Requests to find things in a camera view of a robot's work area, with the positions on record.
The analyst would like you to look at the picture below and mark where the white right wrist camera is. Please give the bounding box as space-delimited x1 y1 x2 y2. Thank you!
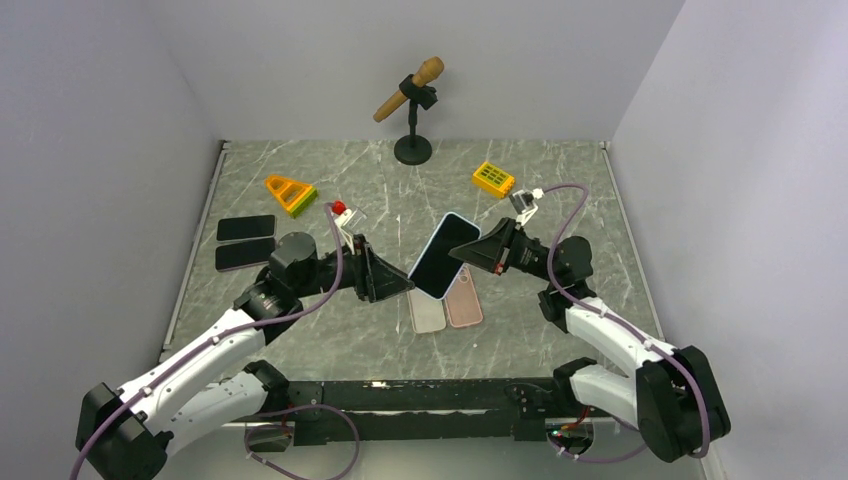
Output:
509 188 545 226

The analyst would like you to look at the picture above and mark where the orange green toy block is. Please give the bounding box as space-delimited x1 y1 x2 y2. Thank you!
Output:
264 175 318 218

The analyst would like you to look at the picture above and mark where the yellow toy brick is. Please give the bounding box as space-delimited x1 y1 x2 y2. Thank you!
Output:
471 161 515 199

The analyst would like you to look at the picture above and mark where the black smartphone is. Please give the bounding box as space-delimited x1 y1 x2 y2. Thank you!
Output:
216 214 276 243
214 237 276 272

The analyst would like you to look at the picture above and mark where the wooden microphone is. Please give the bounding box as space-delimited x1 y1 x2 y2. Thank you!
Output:
372 56 445 123

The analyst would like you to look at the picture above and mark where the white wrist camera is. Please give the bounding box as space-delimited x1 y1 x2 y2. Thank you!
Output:
331 200 367 250
509 188 545 226

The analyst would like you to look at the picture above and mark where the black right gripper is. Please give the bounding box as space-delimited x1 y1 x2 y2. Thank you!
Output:
449 218 561 286

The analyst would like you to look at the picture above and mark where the phone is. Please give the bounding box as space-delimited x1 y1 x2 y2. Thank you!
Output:
443 265 484 329
408 212 482 300

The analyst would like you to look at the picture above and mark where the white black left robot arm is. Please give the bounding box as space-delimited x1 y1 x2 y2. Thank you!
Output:
70 232 414 479

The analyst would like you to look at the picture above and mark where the black microphone stand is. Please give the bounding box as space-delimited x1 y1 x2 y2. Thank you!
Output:
393 101 433 166

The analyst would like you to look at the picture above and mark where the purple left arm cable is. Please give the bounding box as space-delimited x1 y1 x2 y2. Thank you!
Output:
69 201 362 480

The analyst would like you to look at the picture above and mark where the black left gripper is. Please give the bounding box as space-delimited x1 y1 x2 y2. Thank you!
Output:
294 234 415 302

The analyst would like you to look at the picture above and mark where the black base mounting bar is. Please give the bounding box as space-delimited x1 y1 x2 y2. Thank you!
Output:
254 378 591 446

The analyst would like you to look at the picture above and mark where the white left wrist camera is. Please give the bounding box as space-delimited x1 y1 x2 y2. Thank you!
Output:
331 200 367 250

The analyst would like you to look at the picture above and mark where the beige phone case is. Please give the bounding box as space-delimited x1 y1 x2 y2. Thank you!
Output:
407 289 447 334

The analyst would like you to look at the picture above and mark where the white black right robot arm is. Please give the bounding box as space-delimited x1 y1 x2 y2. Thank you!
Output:
449 218 731 463

